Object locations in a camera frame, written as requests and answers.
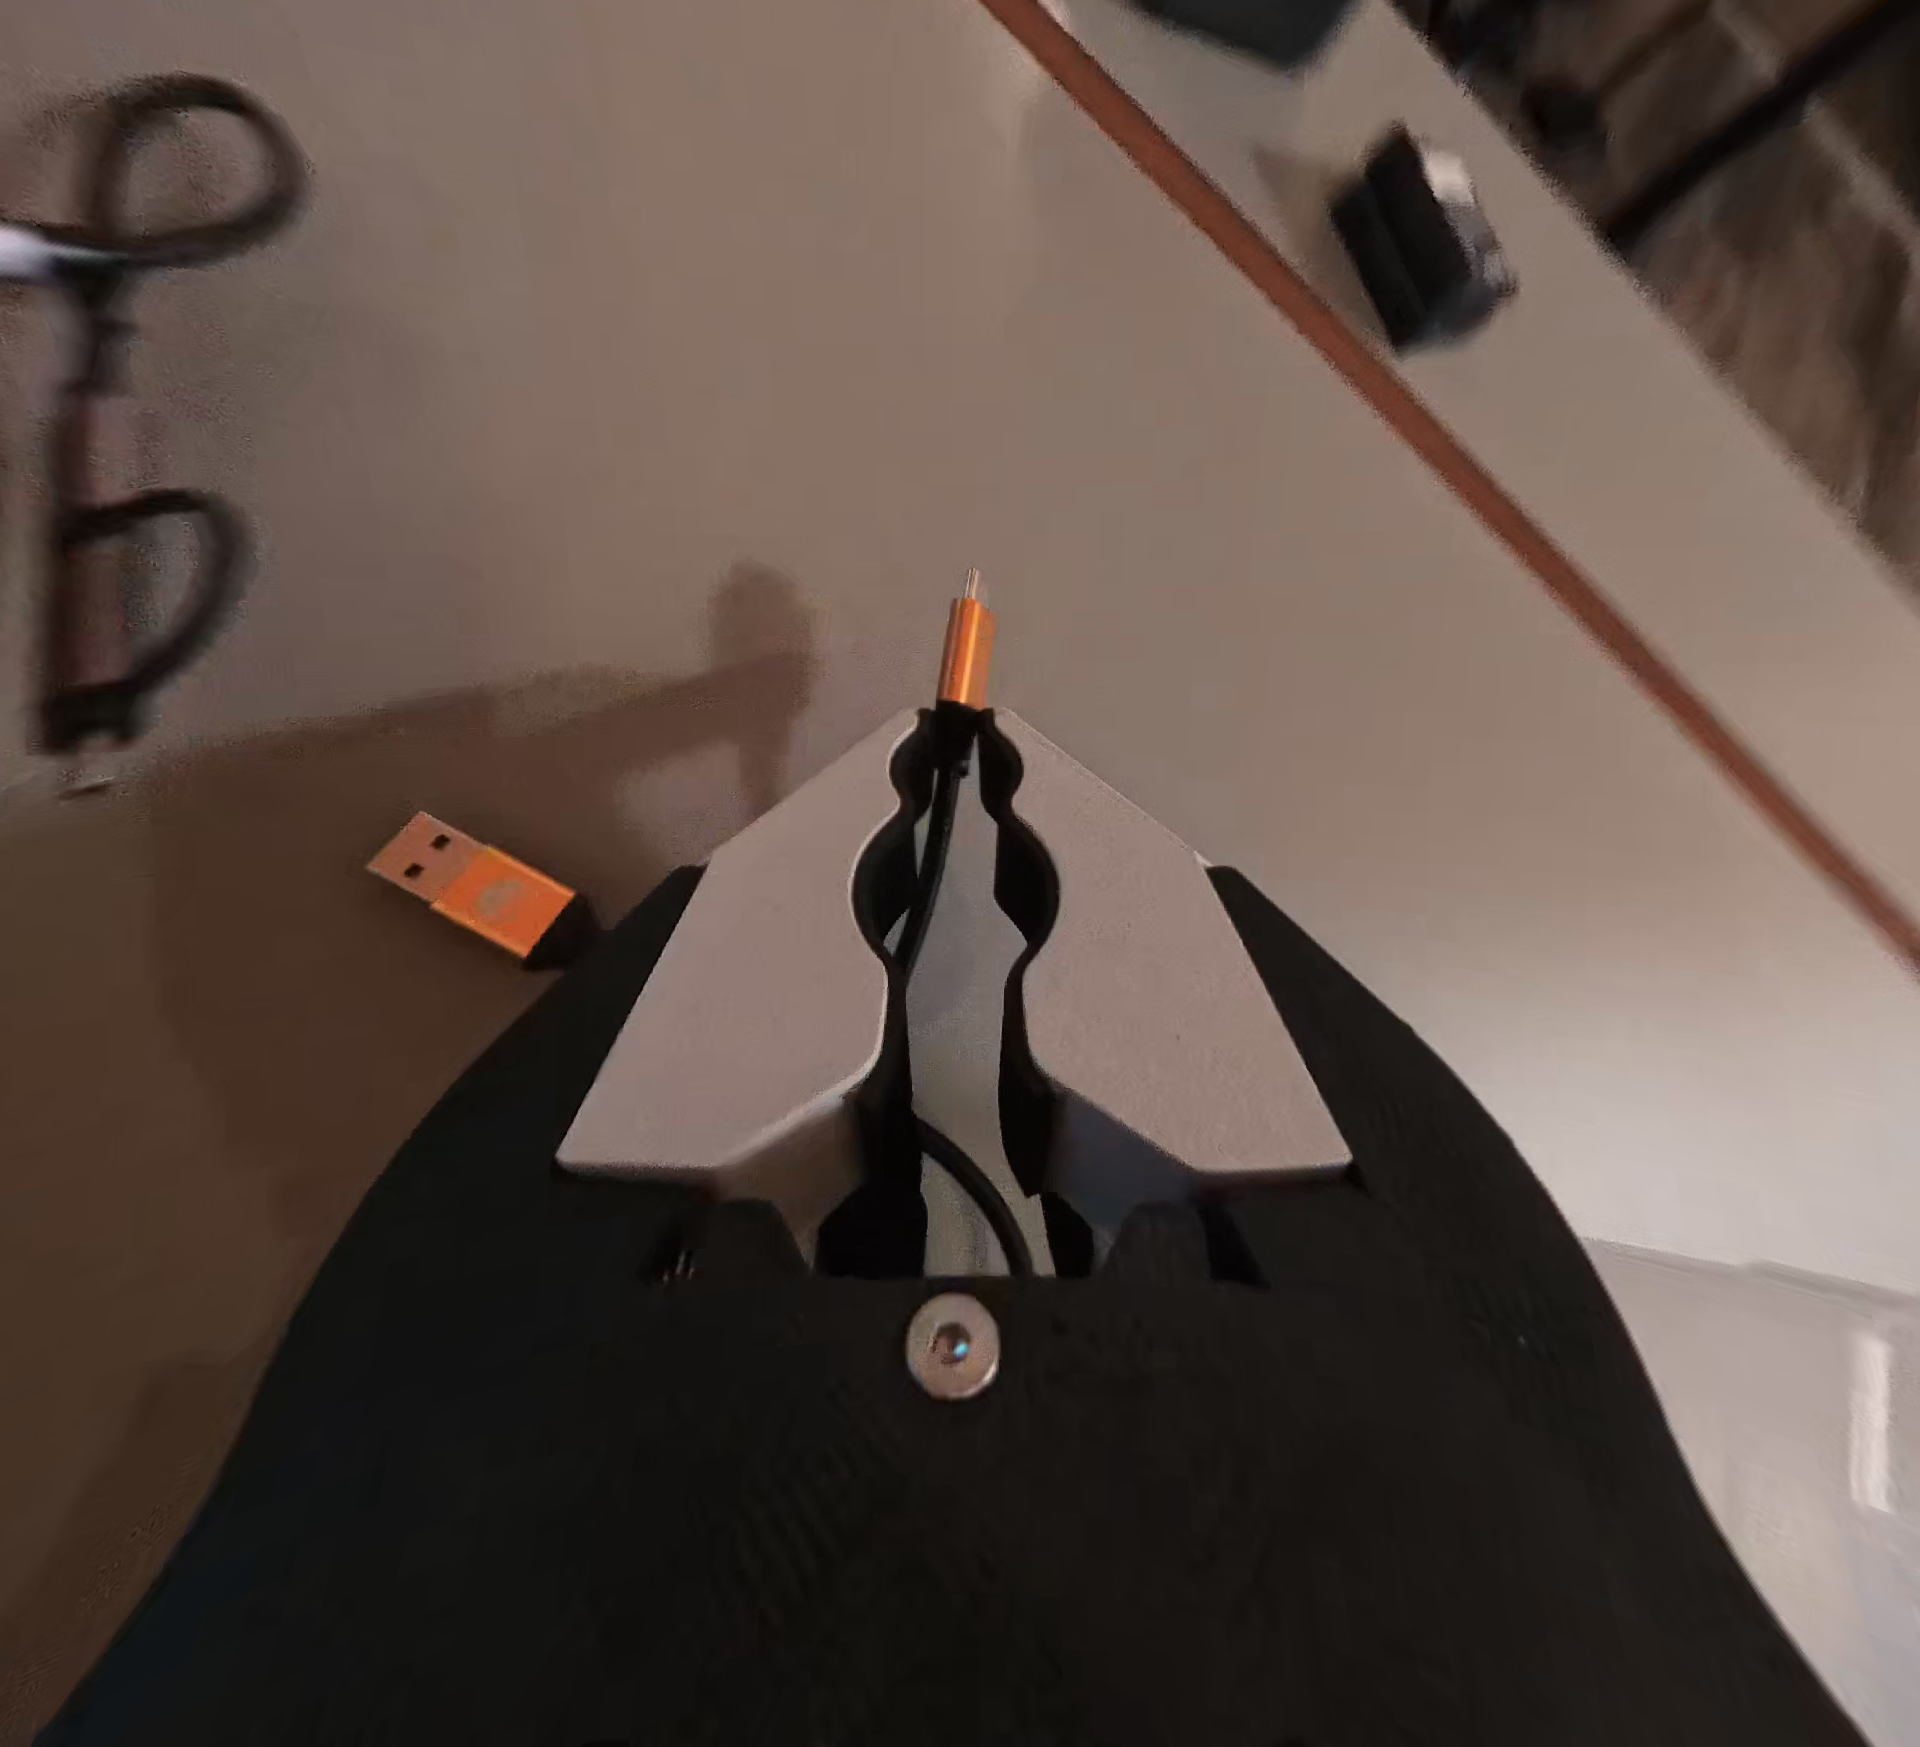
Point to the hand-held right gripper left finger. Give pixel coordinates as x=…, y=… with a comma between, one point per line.
x=736, y=1013

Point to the shelf with cardboard boxes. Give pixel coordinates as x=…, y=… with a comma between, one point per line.
x=1740, y=21

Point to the small black box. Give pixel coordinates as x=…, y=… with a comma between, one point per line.
x=1419, y=245

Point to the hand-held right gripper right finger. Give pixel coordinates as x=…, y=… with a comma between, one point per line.
x=1172, y=1027

